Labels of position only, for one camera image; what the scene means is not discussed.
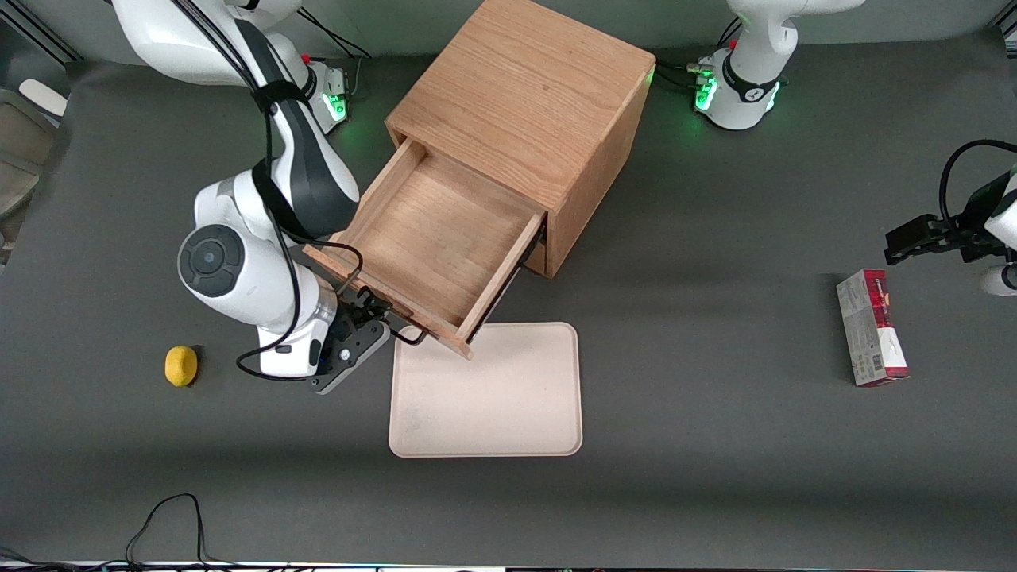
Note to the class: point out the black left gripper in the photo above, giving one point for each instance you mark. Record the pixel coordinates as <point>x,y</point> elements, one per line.
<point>971,229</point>

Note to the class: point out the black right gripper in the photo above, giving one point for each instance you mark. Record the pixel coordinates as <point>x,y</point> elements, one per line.
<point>355,315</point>

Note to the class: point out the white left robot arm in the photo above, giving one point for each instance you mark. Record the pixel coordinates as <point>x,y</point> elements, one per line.
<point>755,48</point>

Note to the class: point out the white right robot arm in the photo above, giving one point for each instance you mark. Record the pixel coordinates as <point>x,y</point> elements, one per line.
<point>238,270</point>

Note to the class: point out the wooden closed drawer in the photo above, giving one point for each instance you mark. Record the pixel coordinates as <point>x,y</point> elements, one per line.
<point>538,260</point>

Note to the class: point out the wooden drawer cabinet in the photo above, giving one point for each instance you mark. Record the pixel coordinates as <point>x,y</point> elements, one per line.
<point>540,79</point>

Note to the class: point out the grey and red carton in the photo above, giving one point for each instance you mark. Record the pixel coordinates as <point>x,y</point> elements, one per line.
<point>866,330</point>

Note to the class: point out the beige plastic tray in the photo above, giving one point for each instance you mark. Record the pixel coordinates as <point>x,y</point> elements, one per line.
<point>500,397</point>

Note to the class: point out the yellow lemon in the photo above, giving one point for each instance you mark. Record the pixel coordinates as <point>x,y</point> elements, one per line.
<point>181,366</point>

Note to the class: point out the beige chair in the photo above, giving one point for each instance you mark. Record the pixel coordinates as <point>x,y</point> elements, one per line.
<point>20,151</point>

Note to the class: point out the white chair armrest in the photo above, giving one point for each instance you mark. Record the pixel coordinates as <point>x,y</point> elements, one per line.
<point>44,97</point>

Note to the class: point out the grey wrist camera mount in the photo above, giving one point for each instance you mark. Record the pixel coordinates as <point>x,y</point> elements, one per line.
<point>353,357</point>

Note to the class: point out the aluminium frame profile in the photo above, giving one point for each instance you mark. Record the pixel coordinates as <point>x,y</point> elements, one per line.
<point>48,38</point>

